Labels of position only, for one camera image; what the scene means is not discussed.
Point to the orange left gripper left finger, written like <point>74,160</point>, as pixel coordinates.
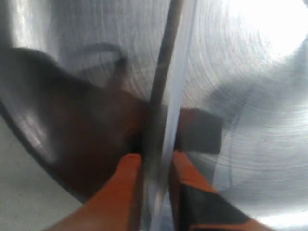
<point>115,207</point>

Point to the round steel plate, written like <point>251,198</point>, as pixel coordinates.
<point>75,83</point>

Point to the translucent white plastic strip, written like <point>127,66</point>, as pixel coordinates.
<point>165,104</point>

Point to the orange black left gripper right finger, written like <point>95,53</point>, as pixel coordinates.
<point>196,206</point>

